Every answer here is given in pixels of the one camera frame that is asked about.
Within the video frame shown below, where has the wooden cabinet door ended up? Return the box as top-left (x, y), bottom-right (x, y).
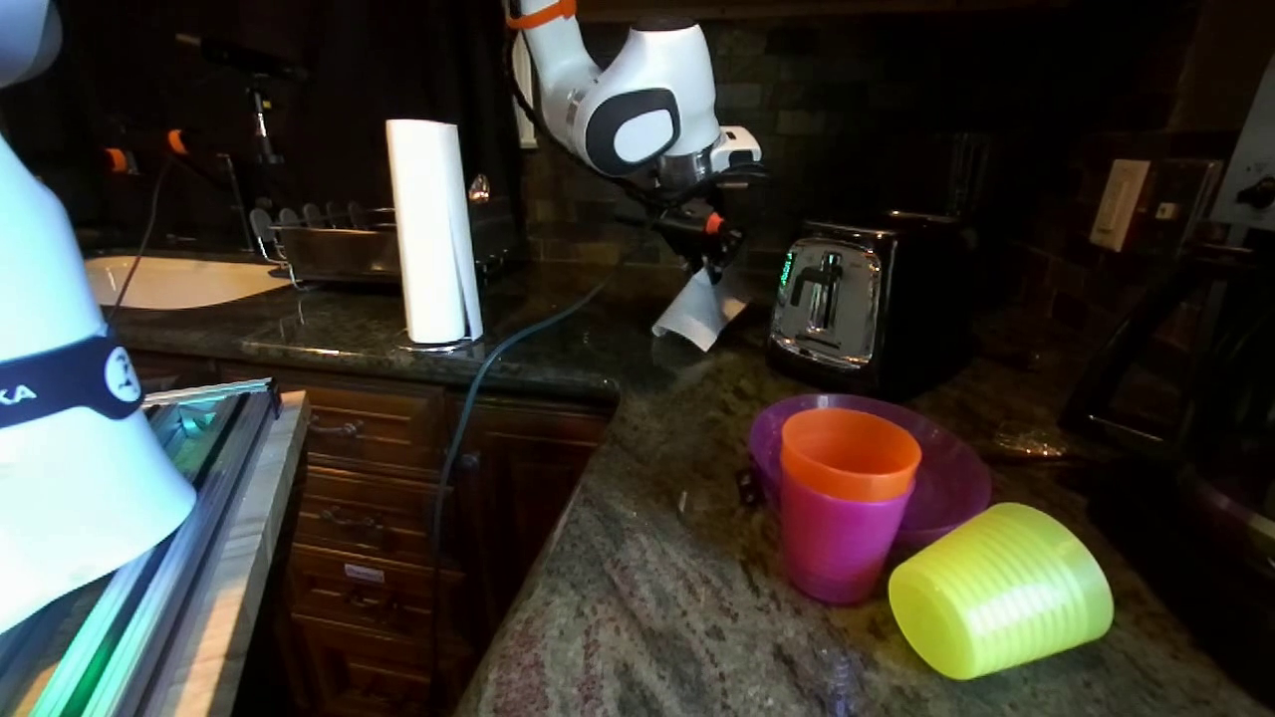
top-left (450, 396), bottom-right (611, 638)

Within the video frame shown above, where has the orange plastic cup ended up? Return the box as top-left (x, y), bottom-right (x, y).
top-left (779, 407), bottom-right (923, 504)

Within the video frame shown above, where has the yellow ribbed plastic cup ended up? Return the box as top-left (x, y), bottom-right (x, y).
top-left (888, 502), bottom-right (1116, 682)

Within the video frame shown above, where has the camera on tripod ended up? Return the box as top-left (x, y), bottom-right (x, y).
top-left (173, 33), bottom-right (312, 252)

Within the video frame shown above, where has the blue-grey cable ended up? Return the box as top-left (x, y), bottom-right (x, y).
top-left (426, 267), bottom-right (623, 717)

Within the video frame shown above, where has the purple plastic bowl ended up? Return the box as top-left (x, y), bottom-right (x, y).
top-left (748, 392), bottom-right (993, 550)

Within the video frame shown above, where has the white paper napkin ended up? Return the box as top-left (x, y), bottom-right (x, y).
top-left (651, 263), bottom-right (750, 353)

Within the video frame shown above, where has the white wall switch plate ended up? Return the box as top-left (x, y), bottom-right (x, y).
top-left (1088, 158), bottom-right (1152, 253)

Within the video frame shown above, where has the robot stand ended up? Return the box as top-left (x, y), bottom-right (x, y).
top-left (0, 377), bottom-right (312, 717)

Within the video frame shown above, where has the white paper towel roll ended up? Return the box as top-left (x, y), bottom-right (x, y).
top-left (385, 119), bottom-right (486, 348)

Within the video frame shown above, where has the black cable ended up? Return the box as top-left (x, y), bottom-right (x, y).
top-left (104, 157), bottom-right (172, 322)

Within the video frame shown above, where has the metal dish rack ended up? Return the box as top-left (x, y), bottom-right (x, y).
top-left (248, 197), bottom-right (521, 291)

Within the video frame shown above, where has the wooden drawer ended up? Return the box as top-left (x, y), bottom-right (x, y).
top-left (221, 370), bottom-right (451, 471)
top-left (297, 464), bottom-right (451, 561)
top-left (287, 544), bottom-right (471, 640)

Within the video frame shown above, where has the white sink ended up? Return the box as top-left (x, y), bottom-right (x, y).
top-left (84, 255), bottom-right (292, 312)

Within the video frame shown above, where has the pink plastic cup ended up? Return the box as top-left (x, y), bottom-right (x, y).
top-left (779, 472), bottom-right (914, 606)

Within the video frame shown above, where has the black chrome toaster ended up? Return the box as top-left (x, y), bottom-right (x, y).
top-left (765, 210), bottom-right (985, 401)

